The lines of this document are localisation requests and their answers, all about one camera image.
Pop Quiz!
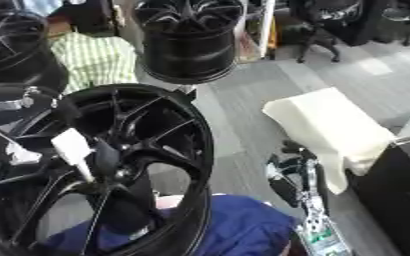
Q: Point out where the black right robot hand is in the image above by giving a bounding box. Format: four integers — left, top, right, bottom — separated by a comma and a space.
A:
264, 139, 333, 210

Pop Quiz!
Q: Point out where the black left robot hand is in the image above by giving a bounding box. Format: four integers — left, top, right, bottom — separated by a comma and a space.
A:
0, 83, 83, 167

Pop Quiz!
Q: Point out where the white pin with thin stem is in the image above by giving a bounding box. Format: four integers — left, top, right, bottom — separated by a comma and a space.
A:
49, 127, 99, 183

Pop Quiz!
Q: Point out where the black wheel rim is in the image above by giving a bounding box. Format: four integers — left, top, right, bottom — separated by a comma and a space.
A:
131, 0, 247, 85
0, 9, 71, 94

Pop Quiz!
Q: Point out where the large black spoked wheel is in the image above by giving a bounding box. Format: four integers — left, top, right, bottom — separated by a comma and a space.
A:
0, 83, 218, 256

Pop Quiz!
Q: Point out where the white foam sheet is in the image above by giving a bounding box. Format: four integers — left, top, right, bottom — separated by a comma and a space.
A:
261, 86, 398, 196

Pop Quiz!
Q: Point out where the black cabinet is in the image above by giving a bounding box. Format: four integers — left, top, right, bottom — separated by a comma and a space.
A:
346, 132, 410, 256

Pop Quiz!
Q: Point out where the white shelf rack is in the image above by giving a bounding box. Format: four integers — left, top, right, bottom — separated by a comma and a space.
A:
234, 0, 279, 64

